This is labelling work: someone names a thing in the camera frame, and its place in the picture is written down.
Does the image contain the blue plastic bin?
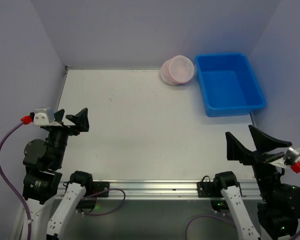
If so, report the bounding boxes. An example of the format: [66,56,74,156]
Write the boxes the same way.
[195,52,266,117]

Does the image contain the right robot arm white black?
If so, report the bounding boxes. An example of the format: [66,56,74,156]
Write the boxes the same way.
[213,125,300,240]

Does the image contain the wrist camera white grey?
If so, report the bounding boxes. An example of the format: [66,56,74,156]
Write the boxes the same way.
[270,147,300,169]
[33,107,55,127]

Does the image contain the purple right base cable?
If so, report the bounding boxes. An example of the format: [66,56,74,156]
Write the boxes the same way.
[185,214,237,240]

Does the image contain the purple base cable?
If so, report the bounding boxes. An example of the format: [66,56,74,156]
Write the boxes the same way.
[185,214,237,240]
[62,181,126,217]

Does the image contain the white pink mesh laundry bag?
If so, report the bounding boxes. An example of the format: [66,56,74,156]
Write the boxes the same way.
[159,55,195,86]

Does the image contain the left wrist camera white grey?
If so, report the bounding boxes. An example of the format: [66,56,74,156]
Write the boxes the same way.
[33,107,55,127]

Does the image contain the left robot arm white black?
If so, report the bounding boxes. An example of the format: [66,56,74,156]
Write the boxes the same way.
[20,108,93,240]

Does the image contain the aluminium mounting rail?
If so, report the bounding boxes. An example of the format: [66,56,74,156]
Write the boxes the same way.
[56,180,261,200]

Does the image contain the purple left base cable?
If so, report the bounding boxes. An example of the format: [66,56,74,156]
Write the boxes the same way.
[62,181,126,217]

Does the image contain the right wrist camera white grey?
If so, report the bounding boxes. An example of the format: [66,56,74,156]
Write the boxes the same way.
[270,147,300,169]

